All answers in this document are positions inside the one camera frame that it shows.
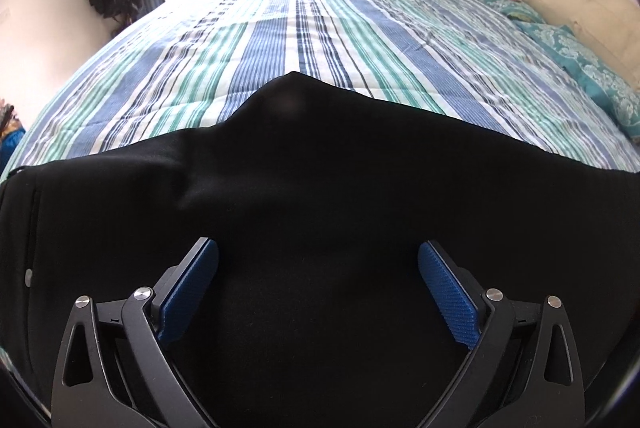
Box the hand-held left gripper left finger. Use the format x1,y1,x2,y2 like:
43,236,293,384
51,237,221,428

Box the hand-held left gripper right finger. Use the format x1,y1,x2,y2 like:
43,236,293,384
417,240,586,428

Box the black pants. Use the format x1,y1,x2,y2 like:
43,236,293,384
0,71,640,428

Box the blue bag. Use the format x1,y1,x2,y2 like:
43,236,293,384
0,128,26,169

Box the large teal patterned pillow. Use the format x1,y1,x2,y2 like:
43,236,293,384
515,21,640,139

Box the striped blue green bedspread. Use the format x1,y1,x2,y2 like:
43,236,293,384
0,0,640,184

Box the small teal patterned pillow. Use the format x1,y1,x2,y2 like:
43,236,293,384
460,0,546,23

